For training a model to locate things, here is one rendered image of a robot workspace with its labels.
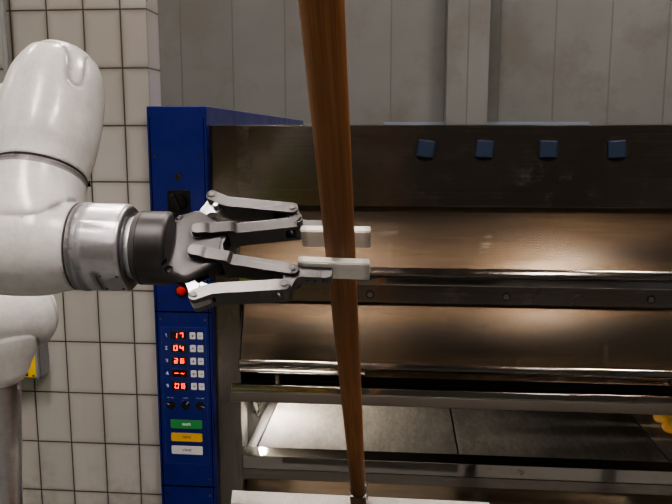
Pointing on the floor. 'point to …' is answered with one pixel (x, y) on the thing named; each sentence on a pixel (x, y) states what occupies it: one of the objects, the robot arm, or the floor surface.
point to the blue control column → (166, 145)
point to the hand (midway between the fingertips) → (336, 252)
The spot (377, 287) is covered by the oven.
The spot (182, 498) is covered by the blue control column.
